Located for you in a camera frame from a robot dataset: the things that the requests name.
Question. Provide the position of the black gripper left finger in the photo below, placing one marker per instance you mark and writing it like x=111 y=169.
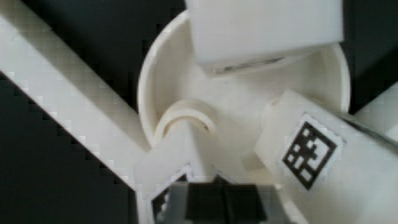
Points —
x=196 y=203

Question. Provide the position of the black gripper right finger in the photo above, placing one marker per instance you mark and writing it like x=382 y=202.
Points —
x=247 y=204

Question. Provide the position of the white round stool seat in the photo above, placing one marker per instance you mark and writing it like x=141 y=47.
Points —
x=222 y=101

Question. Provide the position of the white stool leg with tag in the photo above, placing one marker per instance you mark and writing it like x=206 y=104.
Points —
x=260 y=33

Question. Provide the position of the white right obstacle rail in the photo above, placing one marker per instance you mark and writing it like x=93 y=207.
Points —
x=379 y=113

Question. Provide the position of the white obstacle rail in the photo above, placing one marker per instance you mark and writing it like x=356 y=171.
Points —
x=379 y=113
x=70 y=92

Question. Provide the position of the white front obstacle rail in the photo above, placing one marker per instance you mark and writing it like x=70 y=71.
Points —
x=70 y=92

